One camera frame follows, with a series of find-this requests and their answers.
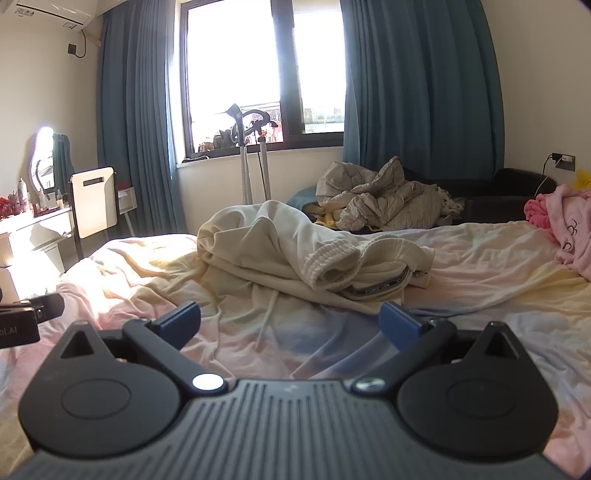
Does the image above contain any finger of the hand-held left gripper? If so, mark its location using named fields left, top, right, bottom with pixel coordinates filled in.
left=18, top=293, right=66, bottom=324

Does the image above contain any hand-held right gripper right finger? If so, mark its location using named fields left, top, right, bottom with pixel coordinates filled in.
left=351, top=302, right=525, bottom=396

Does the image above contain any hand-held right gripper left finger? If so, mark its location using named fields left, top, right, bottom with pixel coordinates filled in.
left=58, top=302, right=227, bottom=394

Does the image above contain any white desk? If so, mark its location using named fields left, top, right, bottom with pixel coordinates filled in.
left=0, top=205, right=77, bottom=278

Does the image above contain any pastel bed sheet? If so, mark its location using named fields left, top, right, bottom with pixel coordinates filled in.
left=0, top=220, right=591, bottom=480

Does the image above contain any yellow cloth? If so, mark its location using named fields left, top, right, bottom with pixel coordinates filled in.
left=305, top=205, right=345, bottom=228

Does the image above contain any dark hanging cloth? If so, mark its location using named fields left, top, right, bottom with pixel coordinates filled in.
left=52, top=133, right=76, bottom=195

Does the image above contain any wavy standing mirror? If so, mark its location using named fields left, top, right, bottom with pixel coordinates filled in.
left=28, top=127, right=58, bottom=195

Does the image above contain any blue cloth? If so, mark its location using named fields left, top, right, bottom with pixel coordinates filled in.
left=286, top=186, right=324, bottom=215

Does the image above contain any black sofa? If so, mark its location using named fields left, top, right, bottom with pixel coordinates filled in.
left=402, top=167, right=558, bottom=223

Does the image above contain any garment steamer stand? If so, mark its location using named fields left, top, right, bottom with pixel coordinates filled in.
left=213, top=104, right=279, bottom=207

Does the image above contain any pink cloth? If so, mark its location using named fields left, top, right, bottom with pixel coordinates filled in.
left=524, top=185, right=591, bottom=281

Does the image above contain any blue curtain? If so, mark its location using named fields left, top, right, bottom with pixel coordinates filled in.
left=339, top=0, right=505, bottom=171
left=96, top=0, right=186, bottom=238

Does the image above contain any dark framed window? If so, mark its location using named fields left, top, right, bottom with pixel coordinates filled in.
left=175, top=0, right=348, bottom=160

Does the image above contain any white air conditioner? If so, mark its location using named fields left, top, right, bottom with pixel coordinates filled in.
left=11, top=0, right=96, bottom=31

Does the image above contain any black charger cable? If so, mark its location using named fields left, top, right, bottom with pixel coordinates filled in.
left=536, top=156, right=561, bottom=195

